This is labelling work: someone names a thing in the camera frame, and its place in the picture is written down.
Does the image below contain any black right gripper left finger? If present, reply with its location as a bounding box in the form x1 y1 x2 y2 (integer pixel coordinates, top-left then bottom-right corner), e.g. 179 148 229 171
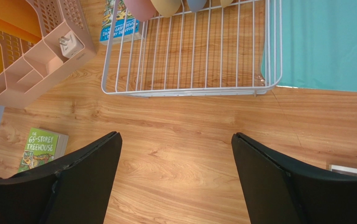
0 132 122 224

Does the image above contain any orange file folder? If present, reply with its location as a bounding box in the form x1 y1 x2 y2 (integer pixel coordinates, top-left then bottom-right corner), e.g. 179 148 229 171
0 0 42 43

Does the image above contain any white power adapter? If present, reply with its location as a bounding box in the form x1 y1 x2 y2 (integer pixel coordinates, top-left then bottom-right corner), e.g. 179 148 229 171
58 31 84 58

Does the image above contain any teal cutting board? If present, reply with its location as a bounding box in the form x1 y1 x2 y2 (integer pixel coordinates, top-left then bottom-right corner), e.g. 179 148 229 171
270 0 357 92

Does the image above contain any blue treehouse book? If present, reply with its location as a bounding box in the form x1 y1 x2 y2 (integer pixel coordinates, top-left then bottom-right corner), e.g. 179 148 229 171
99 0 142 45

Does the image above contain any blue plate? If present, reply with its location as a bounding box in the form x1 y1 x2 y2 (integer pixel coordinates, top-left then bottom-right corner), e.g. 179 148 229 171
187 0 207 13

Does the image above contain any green treehouse book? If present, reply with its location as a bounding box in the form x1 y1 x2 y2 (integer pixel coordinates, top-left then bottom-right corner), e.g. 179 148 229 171
18 127 69 173

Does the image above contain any pink desk file organizer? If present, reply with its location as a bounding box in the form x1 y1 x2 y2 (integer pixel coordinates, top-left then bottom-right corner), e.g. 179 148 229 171
0 0 96 109

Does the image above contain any yellow plate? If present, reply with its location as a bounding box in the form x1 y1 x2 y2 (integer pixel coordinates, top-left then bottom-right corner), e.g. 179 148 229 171
151 0 181 18
220 0 233 8

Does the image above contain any white wire dish rack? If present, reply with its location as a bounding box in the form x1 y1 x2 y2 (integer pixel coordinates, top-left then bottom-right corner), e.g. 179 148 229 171
101 0 280 98

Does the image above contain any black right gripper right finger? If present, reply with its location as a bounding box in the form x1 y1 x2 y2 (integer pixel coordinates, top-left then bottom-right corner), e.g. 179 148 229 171
231 133 357 224

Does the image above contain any pink plate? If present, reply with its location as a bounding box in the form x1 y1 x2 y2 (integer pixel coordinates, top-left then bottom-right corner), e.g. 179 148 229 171
124 0 156 22

